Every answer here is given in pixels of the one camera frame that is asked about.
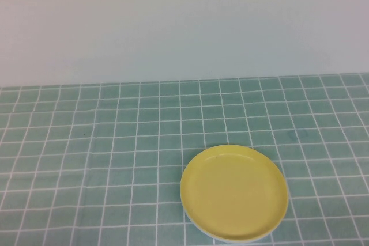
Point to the yellow round plastic plate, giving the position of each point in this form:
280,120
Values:
233,191

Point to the white round plastic plate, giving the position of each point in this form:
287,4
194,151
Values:
198,228

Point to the green white-checked tablecloth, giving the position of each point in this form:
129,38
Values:
115,142

